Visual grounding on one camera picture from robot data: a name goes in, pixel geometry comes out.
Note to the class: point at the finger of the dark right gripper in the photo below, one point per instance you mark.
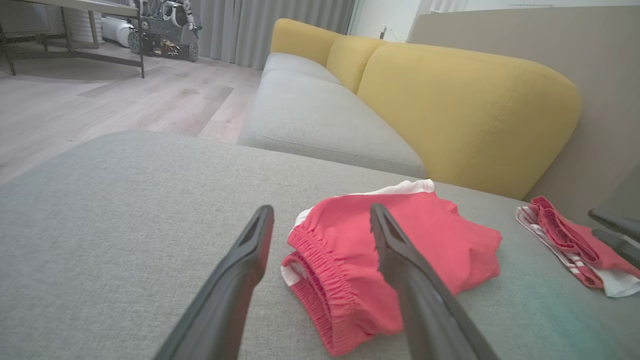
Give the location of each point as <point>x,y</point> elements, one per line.
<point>617,224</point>
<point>620,247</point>

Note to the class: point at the white ribbed appliance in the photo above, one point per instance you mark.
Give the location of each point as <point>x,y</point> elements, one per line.
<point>82,27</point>

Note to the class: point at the grey curtain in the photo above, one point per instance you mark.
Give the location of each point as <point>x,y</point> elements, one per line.
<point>250,30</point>

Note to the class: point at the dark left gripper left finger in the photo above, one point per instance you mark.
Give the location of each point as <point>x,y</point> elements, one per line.
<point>225,310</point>

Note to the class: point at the wheeled mobile robot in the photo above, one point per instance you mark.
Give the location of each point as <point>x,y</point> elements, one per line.
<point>165,40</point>

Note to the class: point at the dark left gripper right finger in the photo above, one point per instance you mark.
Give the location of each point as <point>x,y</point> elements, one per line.
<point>425,320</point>

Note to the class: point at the red Bulls 23 jersey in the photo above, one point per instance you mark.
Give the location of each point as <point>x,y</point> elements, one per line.
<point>555,225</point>

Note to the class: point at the yellow sofa back cushion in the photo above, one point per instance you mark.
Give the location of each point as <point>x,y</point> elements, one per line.
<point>465,110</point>
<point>350,60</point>
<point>300,37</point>

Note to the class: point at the white cylinder appliance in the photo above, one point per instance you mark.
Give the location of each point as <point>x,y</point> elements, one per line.
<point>117,31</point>

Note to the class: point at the large grey sofa ottoman cushion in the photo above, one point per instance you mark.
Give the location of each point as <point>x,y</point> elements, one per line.
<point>125,210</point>

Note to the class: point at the grey sofa seat cushion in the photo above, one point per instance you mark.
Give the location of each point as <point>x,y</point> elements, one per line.
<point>295,65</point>
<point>320,120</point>

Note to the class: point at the red mesh shorts white stripe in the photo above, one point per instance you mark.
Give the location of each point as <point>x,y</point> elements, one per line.
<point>340,235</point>

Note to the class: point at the table with black metal legs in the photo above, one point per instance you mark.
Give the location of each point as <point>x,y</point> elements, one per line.
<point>100,6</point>

